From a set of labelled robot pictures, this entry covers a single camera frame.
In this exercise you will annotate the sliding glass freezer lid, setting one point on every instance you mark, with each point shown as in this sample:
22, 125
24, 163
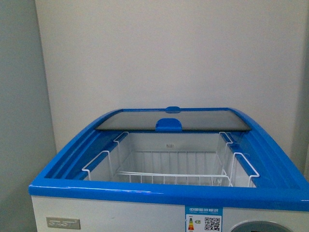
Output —
175, 119

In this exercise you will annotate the white chest freezer blue rim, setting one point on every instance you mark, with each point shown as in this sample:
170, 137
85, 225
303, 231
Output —
281, 193

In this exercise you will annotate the energy rating label sticker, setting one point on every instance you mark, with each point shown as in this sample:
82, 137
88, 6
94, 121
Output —
203, 219

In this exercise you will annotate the silver brand badge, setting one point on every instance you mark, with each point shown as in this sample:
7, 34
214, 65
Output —
63, 223

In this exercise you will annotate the oval grey control panel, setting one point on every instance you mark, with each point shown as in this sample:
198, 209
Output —
260, 226

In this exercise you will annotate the white wire freezer basket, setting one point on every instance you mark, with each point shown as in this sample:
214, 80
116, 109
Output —
198, 159

